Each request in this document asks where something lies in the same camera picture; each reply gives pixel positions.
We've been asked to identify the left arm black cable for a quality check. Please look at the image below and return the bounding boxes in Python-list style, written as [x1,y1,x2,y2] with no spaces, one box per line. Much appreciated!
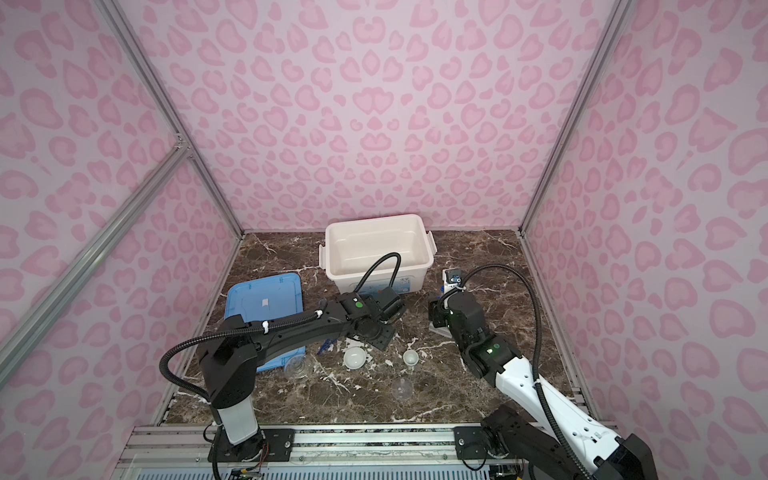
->
[158,251,402,403]

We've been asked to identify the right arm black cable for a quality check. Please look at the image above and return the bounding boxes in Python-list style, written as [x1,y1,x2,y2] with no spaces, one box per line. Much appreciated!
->
[440,263,592,480]

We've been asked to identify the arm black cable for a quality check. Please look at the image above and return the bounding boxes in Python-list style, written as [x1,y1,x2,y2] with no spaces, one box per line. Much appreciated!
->
[440,263,592,480]
[158,251,402,403]

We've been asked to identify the blue plastic bin lid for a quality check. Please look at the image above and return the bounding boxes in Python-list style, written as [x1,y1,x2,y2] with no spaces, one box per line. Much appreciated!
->
[223,272,307,373]

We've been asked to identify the blue plastic tweezers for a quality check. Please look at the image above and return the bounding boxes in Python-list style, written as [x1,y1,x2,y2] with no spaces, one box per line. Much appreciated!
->
[317,339,336,355]

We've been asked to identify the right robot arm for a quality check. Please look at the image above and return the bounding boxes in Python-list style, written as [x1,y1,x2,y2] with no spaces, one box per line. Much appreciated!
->
[429,291,658,479]

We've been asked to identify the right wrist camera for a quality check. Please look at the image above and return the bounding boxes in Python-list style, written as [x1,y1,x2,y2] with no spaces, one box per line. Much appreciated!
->
[442,268,464,293]

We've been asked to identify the white plastic storage bin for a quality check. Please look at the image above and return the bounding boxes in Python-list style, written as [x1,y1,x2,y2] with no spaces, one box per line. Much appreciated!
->
[318,214,437,294]

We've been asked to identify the white funnel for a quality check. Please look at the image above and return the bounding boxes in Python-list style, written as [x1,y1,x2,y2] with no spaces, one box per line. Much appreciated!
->
[343,347,367,370]

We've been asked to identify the clear test tube rack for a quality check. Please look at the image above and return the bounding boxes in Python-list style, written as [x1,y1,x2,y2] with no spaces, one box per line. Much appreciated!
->
[429,324,452,338]

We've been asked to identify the clear round dish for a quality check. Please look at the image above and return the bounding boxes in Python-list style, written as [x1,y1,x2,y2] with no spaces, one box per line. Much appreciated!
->
[392,377,414,402]

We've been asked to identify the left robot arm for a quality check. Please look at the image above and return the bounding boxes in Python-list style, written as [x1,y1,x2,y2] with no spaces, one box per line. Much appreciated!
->
[199,287,406,446]

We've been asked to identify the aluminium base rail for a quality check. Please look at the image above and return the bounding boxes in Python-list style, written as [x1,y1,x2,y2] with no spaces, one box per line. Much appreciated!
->
[113,423,527,479]

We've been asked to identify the clear glass beaker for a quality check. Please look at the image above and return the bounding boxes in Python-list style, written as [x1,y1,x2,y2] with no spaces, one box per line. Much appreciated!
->
[284,355,314,381]

